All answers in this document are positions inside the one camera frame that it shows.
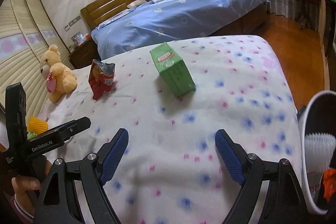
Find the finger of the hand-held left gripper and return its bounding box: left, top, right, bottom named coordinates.
left=49, top=117, right=91, bottom=133
left=26, top=124, right=90, bottom=147

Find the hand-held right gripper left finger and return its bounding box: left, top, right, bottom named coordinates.
left=33, top=128, right=130, bottom=224

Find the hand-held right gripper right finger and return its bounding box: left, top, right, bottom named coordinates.
left=215, top=129, right=313, bottom=224

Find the white bin with black liner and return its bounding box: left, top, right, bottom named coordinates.
left=298, top=90, right=336, bottom=215

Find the green cardboard box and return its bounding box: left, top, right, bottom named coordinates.
left=150, top=42, right=196, bottom=98

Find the person's left forearm pink sleeve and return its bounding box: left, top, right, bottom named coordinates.
left=13, top=194, right=36, bottom=224

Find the person's left hand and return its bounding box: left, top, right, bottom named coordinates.
left=12, top=157, right=52, bottom=205

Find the yellow foam fruit net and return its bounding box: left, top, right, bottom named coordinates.
left=28, top=115, right=49, bottom=135

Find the red snack packet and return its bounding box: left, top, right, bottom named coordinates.
left=89, top=59, right=116, bottom=101

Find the beige teddy bear pink heart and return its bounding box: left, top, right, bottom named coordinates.
left=40, top=44, right=78, bottom=104

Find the wooden nightstand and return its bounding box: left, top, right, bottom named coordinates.
left=69, top=39, right=98, bottom=69

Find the white floral bed sheet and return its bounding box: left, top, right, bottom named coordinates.
left=34, top=35, right=302, bottom=224

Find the framed photo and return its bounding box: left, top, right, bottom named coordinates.
left=71, top=32, right=92, bottom=46

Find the cream sliding wardrobe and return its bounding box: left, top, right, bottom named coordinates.
left=0, top=0, right=73, bottom=114

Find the white ribbed plastic container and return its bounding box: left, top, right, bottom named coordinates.
left=304, top=132, right=336, bottom=175

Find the orange wrapper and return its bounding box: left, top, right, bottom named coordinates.
left=322, top=168, right=336, bottom=201

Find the pink pillow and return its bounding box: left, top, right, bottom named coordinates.
left=127, top=0, right=147, bottom=9

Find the blue bed with headboard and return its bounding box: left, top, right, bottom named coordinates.
left=91, top=0, right=270, bottom=60

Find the dark wooden desk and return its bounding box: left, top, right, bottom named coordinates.
left=318, top=0, right=336, bottom=57

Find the wall socket panel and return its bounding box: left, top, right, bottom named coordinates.
left=64, top=17, right=81, bottom=31

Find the wooden bed frame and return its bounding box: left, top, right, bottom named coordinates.
left=80, top=0, right=271, bottom=36

